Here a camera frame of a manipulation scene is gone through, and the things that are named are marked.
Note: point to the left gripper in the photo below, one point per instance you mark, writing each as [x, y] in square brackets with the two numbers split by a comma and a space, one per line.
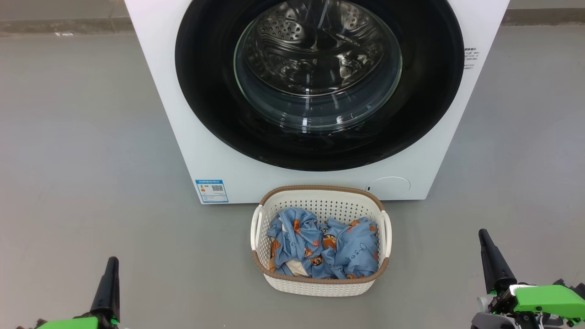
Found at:
[68, 324]

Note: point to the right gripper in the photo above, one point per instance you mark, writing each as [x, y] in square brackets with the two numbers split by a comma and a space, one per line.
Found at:
[544, 299]

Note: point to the blue bear-print garment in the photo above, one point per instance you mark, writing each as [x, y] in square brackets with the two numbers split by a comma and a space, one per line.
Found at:
[356, 249]
[292, 242]

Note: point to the round black washer door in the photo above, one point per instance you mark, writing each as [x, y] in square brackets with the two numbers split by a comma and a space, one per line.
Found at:
[205, 91]

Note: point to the white front-load washing machine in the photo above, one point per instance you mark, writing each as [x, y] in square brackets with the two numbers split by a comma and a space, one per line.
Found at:
[155, 91]

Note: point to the round white filter cover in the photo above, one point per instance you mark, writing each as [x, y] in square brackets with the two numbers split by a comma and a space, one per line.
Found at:
[389, 187]

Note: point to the blue energy label sticker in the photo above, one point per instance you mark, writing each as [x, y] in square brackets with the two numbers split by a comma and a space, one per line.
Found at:
[211, 191]

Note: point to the cream perforated laundry basket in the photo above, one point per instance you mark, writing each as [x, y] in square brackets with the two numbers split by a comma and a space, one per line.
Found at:
[320, 285]

